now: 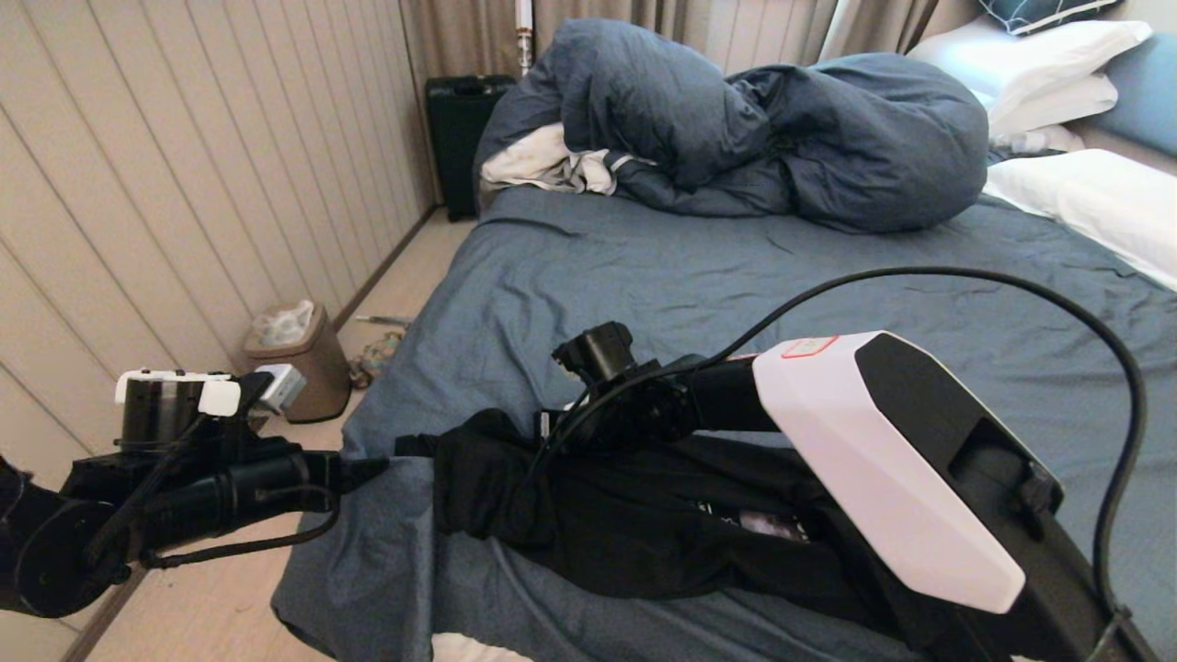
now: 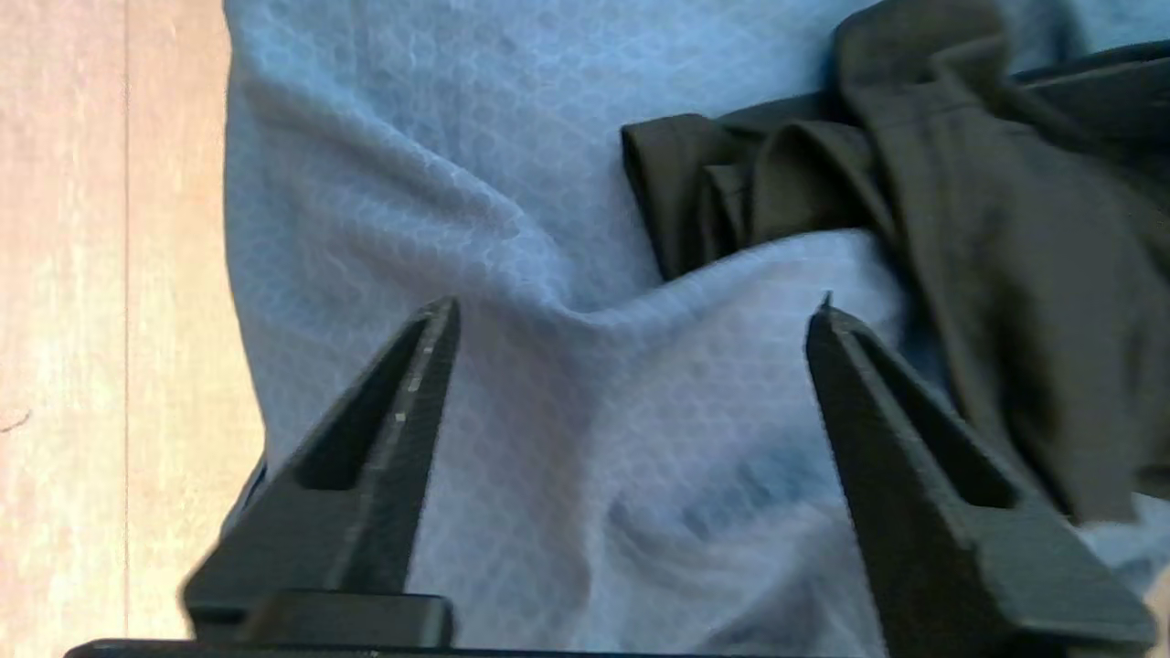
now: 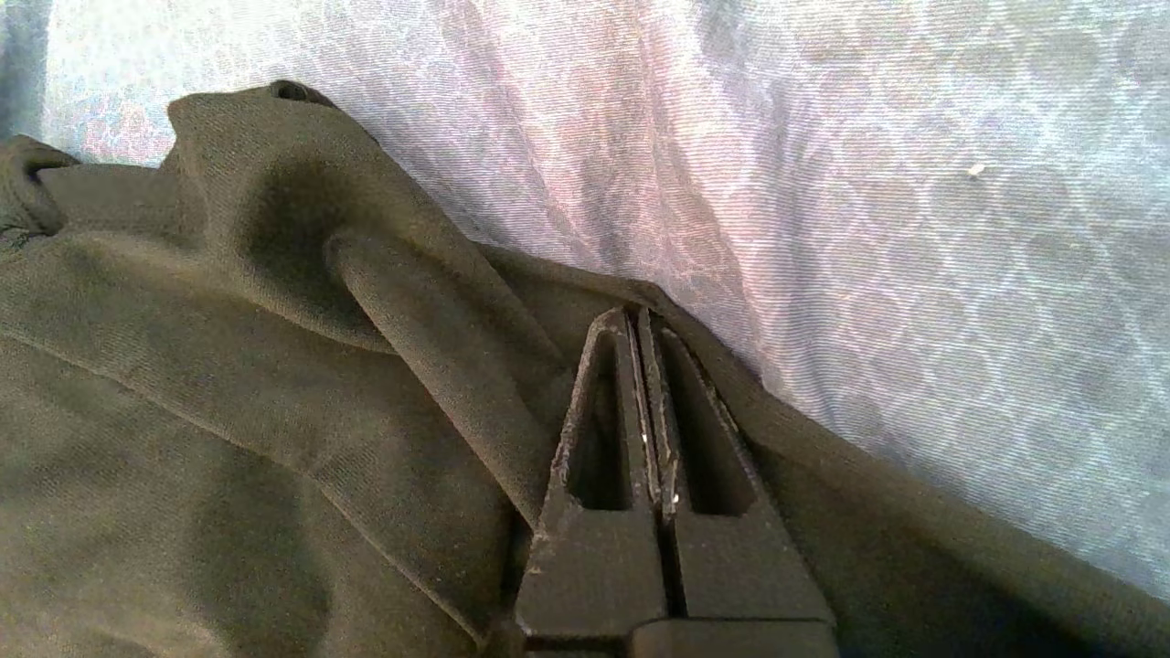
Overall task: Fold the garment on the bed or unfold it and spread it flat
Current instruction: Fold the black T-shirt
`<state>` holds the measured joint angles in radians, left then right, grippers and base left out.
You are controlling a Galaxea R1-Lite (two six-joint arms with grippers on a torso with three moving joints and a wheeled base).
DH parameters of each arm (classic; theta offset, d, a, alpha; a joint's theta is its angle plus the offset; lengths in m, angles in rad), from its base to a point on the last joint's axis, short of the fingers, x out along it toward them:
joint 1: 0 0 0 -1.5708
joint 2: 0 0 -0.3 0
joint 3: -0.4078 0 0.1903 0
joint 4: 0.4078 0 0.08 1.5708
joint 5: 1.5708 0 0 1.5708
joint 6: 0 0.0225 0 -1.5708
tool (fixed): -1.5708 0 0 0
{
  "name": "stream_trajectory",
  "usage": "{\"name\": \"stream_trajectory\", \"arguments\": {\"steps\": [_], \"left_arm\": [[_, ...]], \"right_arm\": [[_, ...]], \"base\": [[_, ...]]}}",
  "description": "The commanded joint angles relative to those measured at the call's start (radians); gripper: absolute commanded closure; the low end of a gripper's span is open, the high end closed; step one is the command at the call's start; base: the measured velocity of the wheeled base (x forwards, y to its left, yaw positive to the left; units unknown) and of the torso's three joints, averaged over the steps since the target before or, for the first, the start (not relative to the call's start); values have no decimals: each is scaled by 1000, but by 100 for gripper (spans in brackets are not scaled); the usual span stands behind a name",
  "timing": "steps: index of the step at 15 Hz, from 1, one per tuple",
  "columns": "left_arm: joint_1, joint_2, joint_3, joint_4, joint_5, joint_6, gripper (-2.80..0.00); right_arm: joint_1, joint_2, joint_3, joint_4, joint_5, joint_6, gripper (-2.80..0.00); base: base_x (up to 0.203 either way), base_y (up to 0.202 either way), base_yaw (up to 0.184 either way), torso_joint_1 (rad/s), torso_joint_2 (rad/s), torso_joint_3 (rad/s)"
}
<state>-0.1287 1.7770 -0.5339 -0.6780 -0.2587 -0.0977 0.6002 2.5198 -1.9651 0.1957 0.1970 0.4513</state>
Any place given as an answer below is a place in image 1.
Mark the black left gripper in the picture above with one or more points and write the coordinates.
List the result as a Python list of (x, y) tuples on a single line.
[(248, 492)]

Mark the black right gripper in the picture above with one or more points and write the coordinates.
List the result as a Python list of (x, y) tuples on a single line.
[(588, 428)]

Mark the black moon print t-shirt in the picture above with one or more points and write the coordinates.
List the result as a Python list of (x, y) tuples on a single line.
[(644, 524)]

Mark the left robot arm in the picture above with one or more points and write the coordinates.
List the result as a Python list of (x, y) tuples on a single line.
[(74, 533)]

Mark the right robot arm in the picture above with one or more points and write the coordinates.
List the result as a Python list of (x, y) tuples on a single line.
[(901, 478)]

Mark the multicoloured rag mop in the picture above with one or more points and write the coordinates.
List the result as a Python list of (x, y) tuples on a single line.
[(379, 357)]

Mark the beige trash bin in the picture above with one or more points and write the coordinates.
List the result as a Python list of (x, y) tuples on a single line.
[(303, 363)]

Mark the clear plastic bin bag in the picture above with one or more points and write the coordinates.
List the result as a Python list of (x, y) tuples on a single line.
[(283, 324)]

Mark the blue bed sheet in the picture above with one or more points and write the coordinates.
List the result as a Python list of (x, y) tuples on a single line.
[(690, 267)]

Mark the white mattress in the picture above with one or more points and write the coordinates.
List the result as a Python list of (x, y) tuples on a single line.
[(478, 649)]

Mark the white crumpled cloth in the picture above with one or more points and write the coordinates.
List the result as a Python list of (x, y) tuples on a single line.
[(538, 158)]

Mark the black suitcase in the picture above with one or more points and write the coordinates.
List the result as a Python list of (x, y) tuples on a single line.
[(460, 138)]

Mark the dark blue duvet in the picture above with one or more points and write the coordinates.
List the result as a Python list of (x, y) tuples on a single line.
[(828, 138)]

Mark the beige curtain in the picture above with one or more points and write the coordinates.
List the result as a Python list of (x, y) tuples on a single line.
[(460, 37)]

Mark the long white pillow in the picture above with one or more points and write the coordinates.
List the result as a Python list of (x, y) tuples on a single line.
[(1103, 202)]

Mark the flat white pillow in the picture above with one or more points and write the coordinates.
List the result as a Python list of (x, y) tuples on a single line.
[(1067, 106)]

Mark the large white pillow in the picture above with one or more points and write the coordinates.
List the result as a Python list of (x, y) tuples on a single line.
[(1057, 53)]

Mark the dark patterned cushion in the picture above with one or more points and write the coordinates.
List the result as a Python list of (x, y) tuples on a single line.
[(1039, 13)]

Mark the light blue headboard cushion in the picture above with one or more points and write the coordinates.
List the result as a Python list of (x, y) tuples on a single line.
[(1149, 97)]

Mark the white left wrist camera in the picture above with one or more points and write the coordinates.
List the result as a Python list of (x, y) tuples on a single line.
[(279, 386)]

